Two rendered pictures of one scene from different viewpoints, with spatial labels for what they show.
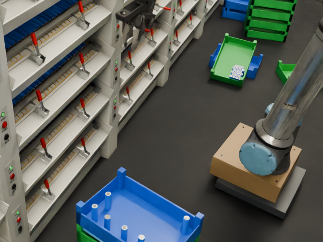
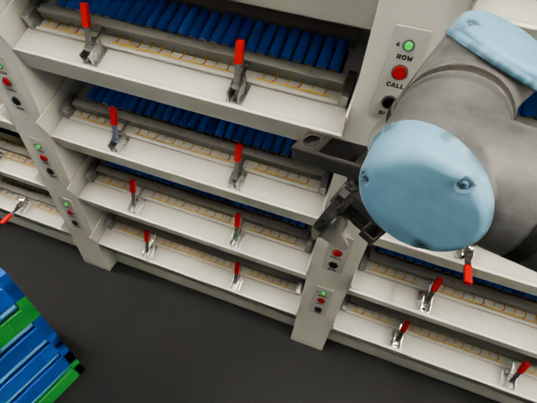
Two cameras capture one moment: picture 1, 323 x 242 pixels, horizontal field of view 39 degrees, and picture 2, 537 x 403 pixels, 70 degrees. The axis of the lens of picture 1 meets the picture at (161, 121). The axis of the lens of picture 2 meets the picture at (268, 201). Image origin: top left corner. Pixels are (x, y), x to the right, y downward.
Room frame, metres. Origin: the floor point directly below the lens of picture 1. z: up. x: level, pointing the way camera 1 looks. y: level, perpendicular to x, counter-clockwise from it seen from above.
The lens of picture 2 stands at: (1.44, -0.24, 1.09)
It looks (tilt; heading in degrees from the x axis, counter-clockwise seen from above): 47 degrees down; 88
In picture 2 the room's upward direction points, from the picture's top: 6 degrees clockwise
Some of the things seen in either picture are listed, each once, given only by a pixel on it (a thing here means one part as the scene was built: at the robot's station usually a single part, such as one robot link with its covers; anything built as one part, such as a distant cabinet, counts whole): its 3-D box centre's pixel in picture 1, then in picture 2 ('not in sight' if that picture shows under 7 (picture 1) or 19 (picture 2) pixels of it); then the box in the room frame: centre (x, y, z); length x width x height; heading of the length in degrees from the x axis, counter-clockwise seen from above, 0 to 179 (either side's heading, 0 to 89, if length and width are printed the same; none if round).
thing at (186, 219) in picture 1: (185, 224); not in sight; (0.85, -0.10, 0.44); 0.02 x 0.02 x 0.06
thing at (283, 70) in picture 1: (304, 74); not in sight; (2.50, -0.86, 0.04); 0.30 x 0.20 x 0.08; 102
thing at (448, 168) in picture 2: not in sight; (449, 161); (1.58, -0.01, 0.90); 0.12 x 0.12 x 0.09; 62
